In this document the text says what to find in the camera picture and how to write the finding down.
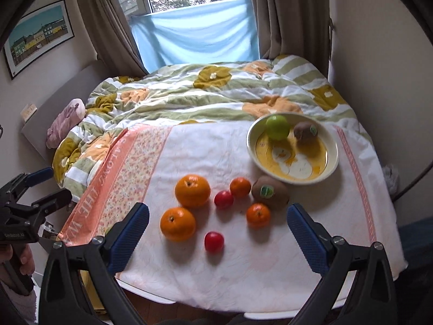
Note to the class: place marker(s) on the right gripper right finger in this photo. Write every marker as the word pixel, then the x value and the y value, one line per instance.
pixel 371 298

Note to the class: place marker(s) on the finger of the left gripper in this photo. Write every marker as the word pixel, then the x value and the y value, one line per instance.
pixel 53 202
pixel 16 187

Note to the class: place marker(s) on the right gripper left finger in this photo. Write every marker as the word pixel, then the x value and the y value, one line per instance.
pixel 63 298

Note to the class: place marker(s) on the large orange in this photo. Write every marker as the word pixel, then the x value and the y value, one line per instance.
pixel 178 224
pixel 192 191

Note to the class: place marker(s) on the small mandarin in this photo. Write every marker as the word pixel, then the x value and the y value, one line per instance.
pixel 258 216
pixel 240 187

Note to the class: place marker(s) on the brown kiwi with green sticker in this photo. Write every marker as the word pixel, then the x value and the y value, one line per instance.
pixel 271 192

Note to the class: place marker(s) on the red tomato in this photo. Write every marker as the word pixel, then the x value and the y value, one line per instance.
pixel 223 200
pixel 214 242

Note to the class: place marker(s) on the brown kiwi without visible sticker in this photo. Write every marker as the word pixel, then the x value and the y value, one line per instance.
pixel 305 131

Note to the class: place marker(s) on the large green apple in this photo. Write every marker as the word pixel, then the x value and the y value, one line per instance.
pixel 277 127

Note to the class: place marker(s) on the person's left hand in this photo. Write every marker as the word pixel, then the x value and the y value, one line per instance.
pixel 26 258

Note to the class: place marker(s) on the grey headboard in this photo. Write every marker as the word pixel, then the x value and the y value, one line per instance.
pixel 79 86

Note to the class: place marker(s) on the pink pillow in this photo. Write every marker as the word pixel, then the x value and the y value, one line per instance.
pixel 69 117

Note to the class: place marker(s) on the cream yellow ceramic bowl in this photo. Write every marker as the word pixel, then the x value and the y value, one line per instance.
pixel 297 162

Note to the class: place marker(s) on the white pink floral tablecloth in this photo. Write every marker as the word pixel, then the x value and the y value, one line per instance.
pixel 258 271

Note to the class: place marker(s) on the left brown curtain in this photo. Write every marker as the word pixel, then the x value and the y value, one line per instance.
pixel 111 37

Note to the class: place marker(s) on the brown curtain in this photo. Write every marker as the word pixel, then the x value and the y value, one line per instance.
pixel 111 37
pixel 299 27

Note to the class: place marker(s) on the green striped floral duvet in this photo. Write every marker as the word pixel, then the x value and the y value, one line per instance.
pixel 189 93

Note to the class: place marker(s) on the light blue window cloth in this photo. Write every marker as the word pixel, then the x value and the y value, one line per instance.
pixel 222 31

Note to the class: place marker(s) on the right brown curtain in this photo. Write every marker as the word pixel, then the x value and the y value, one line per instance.
pixel 299 27

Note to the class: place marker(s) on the framed wall picture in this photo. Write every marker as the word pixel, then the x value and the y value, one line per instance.
pixel 36 34

